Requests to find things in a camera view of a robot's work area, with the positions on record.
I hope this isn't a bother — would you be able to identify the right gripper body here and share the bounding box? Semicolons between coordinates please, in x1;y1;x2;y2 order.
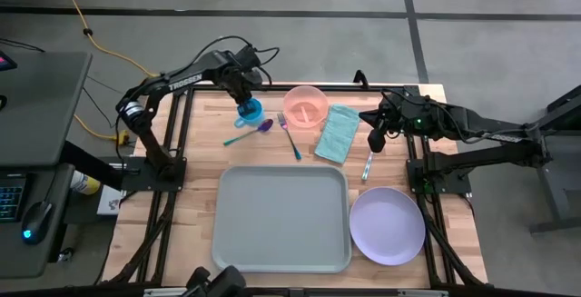
379;93;418;137

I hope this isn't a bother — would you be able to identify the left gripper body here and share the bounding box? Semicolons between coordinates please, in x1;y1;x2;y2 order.
222;63;264;103

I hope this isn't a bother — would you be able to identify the blue plastic cup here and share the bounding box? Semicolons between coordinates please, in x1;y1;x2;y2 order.
233;97;266;129

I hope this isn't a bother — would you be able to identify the purple spoon teal handle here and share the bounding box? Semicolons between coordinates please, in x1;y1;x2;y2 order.
222;118;275;147

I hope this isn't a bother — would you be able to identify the iridescent fork teal handle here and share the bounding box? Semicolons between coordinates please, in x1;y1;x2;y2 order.
276;112;303;161

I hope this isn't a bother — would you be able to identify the teal towel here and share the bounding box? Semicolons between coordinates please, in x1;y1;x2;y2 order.
313;103;361;165

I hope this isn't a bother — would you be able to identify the silver knife striped handle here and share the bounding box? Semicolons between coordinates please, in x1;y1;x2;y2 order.
360;151;375;182

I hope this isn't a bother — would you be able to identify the pink plastic bowl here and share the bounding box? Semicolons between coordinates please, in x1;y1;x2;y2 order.
282;84;330;129

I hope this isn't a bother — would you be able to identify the lavender plastic plate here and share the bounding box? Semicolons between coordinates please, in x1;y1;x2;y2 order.
349;186;427;267

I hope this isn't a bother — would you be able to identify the grey plastic tray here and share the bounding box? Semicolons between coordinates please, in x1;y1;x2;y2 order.
211;164;353;274

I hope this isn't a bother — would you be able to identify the black desk support beam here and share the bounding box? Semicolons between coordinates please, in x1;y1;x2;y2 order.
61;140;126;190

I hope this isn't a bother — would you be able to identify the white cardboard box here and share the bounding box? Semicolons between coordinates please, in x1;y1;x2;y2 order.
96;183;127;217

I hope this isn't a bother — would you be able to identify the dark metal stand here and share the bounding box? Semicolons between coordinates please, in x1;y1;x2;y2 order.
498;83;581;235

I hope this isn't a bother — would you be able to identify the white and yellow bottle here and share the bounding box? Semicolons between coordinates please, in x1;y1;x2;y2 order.
70;169;102;196

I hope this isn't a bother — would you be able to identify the black bulky device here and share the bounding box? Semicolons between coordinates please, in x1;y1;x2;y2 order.
180;264;248;297

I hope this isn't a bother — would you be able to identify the light grey desk top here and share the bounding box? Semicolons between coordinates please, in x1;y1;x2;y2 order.
0;51;94;167

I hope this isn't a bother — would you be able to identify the pink lit device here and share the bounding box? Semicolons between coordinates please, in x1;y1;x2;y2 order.
0;50;18;73

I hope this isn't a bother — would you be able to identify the black computer mouse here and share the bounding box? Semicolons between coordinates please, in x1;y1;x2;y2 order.
21;200;54;246

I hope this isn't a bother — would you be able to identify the backlit black keyboard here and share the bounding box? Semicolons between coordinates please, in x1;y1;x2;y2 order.
0;173;27;223

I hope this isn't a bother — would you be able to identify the dark grey desk top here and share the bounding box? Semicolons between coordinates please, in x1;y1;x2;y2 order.
0;163;76;281

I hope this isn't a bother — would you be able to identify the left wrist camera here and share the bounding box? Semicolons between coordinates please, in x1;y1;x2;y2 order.
234;45;263;69

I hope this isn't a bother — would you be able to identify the black aluminium table frame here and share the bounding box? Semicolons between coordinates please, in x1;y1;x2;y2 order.
97;81;489;289

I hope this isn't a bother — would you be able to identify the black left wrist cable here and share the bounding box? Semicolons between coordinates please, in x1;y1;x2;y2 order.
190;35;281;87

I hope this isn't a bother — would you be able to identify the black rail with silver brackets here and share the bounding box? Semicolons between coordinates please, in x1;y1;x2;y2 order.
0;282;581;297

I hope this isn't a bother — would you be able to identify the thin black floor cable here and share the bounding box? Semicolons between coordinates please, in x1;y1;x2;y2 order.
0;36;46;54

